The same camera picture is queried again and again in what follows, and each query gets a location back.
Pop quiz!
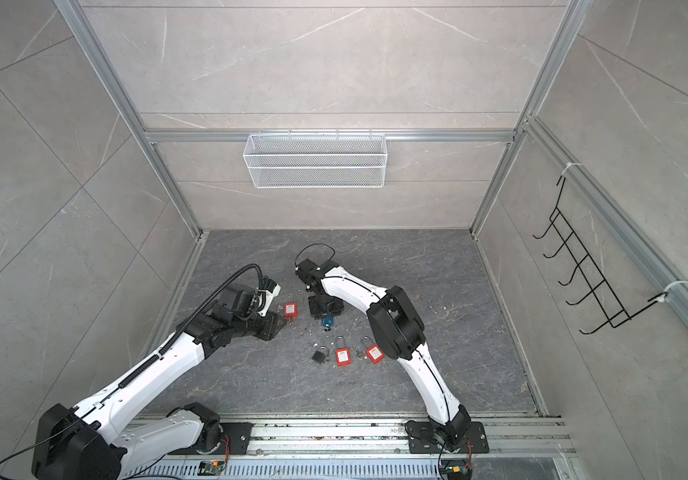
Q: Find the blue padlock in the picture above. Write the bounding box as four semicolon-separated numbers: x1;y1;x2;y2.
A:
321;317;334;331

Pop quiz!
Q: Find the small black padlock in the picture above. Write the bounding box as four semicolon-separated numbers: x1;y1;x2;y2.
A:
311;345;330;365

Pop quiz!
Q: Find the red padlock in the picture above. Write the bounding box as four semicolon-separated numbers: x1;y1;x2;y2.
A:
355;336;385;364
334;335;352;367
283;302;298;320

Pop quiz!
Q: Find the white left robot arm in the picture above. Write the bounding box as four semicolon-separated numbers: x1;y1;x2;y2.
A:
28;264;286;479

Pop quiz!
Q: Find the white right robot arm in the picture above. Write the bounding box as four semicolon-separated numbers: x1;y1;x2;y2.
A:
294;254;489;454

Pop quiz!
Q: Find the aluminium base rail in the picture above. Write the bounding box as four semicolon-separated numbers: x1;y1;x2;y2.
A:
121;412;587;479

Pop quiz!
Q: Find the white wire mesh basket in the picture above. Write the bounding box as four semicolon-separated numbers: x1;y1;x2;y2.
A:
243;133;388;189

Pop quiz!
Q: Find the black wire hook rack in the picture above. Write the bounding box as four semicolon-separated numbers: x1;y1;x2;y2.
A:
532;176;669;336

